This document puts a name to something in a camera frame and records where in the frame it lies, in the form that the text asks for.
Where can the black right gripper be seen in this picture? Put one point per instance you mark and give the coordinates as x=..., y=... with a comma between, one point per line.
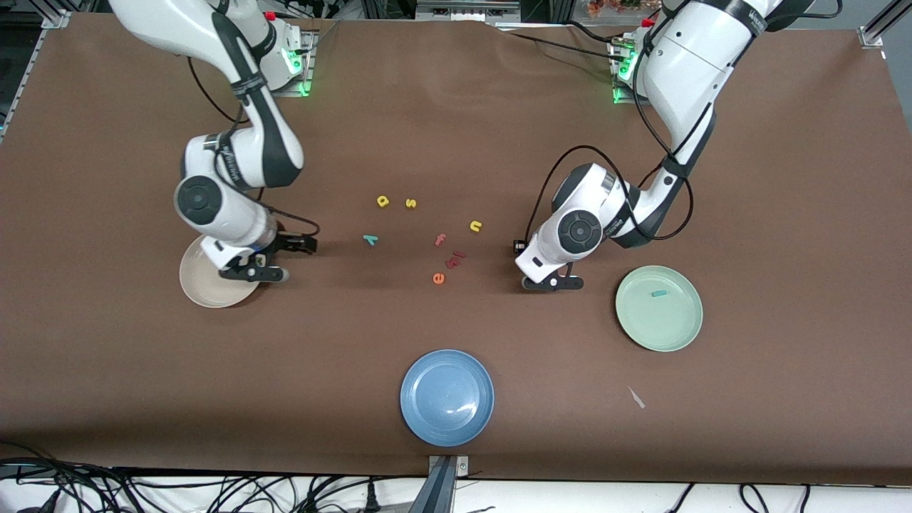
x=287, y=243

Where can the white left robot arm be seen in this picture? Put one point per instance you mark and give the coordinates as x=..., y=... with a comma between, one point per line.
x=684, y=71

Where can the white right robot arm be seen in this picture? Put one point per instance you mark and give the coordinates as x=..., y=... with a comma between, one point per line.
x=221, y=206

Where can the beige brown plate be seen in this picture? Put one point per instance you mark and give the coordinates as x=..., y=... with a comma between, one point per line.
x=203, y=285

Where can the brown table cover sheet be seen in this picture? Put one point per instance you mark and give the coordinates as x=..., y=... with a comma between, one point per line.
x=463, y=128

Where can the pale green plate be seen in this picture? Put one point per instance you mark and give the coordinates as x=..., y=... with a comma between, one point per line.
x=659, y=320

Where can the blue plate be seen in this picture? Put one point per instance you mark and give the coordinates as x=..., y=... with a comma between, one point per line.
x=447, y=397

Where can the white paper scrap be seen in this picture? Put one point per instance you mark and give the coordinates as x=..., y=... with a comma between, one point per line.
x=636, y=397

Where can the grey metal box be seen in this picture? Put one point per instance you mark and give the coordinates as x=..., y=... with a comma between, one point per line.
x=467, y=10

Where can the orange dried flowers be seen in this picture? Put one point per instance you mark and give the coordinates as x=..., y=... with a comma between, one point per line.
x=620, y=6

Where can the black power plug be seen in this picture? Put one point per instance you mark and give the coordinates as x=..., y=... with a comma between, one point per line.
x=370, y=499

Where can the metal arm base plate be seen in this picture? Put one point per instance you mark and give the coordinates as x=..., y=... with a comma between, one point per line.
x=308, y=71
x=627, y=100

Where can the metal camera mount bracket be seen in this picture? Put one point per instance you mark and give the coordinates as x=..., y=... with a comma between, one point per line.
x=445, y=484

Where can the aluminium frame rail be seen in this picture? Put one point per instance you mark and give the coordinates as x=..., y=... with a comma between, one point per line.
x=880, y=25
x=28, y=71

